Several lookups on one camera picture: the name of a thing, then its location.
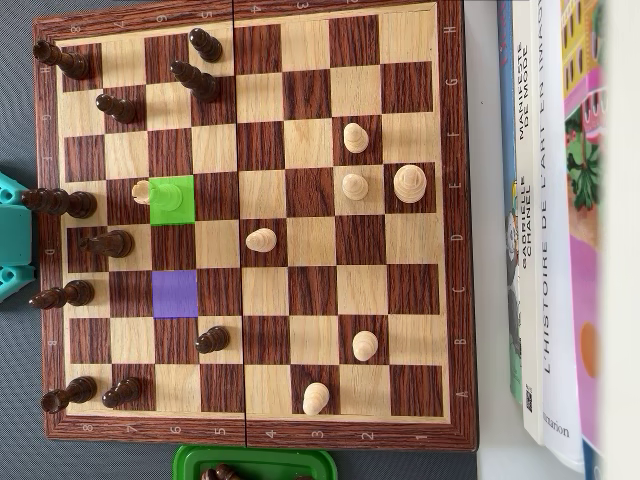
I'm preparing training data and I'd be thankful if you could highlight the light wooden rook chess piece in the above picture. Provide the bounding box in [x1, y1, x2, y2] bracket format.
[131, 179, 182, 214]

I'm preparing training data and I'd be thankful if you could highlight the light wooden pawn chess piece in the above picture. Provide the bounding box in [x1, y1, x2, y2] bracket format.
[341, 172, 370, 203]
[244, 227, 278, 254]
[351, 329, 380, 363]
[343, 122, 370, 155]
[302, 382, 331, 416]

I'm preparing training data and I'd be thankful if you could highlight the light wooden king chess piece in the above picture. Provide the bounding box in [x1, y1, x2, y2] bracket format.
[393, 163, 428, 205]

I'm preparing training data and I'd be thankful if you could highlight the dark brown bishop chess piece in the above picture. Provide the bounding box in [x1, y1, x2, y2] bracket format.
[28, 279, 95, 310]
[168, 59, 220, 104]

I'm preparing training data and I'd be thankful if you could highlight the dark brown queen chess piece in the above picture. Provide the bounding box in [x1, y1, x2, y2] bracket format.
[78, 229, 135, 259]

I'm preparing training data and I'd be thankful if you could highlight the dark brown king chess piece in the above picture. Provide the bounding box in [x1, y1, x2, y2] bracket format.
[20, 188, 98, 220]

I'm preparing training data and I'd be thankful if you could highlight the dark brown rook chess piece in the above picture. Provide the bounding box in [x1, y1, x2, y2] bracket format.
[32, 39, 91, 81]
[40, 375, 98, 415]

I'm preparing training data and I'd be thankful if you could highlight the folding wooden chessboard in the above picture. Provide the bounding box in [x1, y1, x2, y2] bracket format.
[30, 0, 480, 454]

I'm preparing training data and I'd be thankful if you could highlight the Gabrielle Chanel fashion book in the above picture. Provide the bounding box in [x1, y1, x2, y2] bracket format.
[496, 0, 544, 407]

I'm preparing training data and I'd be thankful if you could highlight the green plastic container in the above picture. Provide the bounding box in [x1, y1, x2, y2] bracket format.
[172, 443, 338, 480]

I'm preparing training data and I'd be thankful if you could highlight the white art history book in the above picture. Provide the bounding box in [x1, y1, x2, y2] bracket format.
[522, 0, 587, 475]

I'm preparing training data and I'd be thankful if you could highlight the pink and yellow book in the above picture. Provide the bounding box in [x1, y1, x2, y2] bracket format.
[558, 0, 609, 480]

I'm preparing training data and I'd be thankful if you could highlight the dark gray table mat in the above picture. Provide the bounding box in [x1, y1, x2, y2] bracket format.
[0, 0, 480, 480]

